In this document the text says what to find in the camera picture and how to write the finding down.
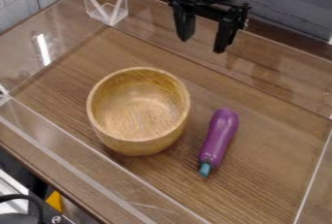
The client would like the purple toy eggplant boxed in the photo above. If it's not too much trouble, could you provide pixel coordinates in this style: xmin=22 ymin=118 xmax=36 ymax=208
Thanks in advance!
xmin=198 ymin=109 xmax=239 ymax=177

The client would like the black cable loop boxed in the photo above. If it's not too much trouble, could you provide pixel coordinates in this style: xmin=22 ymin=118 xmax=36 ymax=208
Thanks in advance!
xmin=0 ymin=192 xmax=47 ymax=224

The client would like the brown wooden bowl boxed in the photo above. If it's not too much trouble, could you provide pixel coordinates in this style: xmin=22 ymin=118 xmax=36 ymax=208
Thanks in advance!
xmin=86 ymin=67 xmax=190 ymax=156

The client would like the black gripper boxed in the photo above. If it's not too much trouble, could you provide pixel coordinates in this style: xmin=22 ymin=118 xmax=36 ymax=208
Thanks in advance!
xmin=169 ymin=0 xmax=251 ymax=53

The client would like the clear acrylic tray enclosure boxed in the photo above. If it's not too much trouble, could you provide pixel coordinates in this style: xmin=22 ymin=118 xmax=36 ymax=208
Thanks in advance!
xmin=0 ymin=0 xmax=332 ymax=224

